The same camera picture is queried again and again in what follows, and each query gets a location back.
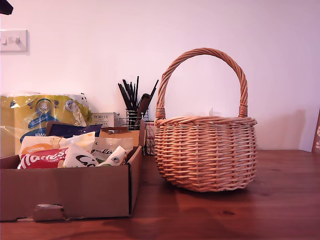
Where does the wooden frame with paw prints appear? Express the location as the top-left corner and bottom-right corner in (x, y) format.
(311, 107), (320, 154)

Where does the yellow paper towel pack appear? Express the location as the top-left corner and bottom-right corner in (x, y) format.
(0, 91), (93, 160)

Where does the white red Maltesers bunnies bag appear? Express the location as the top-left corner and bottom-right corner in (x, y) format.
(17, 131), (96, 170)

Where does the black drinking straws bundle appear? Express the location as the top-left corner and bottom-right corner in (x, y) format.
(117, 76), (160, 111)

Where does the brown cardboard box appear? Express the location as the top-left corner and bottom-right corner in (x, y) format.
(0, 119), (146, 223)

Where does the blue Terry's mini eggs bag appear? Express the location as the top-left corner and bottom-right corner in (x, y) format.
(46, 121), (103, 141)

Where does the white light switch plate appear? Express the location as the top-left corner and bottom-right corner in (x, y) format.
(0, 29), (28, 53)

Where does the chrome wire utensil holder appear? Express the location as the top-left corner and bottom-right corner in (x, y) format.
(117, 106), (151, 156)

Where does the white Porlex box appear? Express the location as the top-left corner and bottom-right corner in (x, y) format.
(91, 111), (120, 128)

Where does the woven wicker basket with handle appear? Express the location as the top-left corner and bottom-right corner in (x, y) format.
(153, 47), (258, 193)

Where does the white Galaxy truffle eggs bag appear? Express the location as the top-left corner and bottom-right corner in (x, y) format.
(90, 136), (135, 158)
(62, 142), (129, 169)

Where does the small wire mesh container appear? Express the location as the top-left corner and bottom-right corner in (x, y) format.
(144, 120), (157, 156)

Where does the dark brown utensil handle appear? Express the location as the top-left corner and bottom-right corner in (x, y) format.
(136, 93), (152, 118)

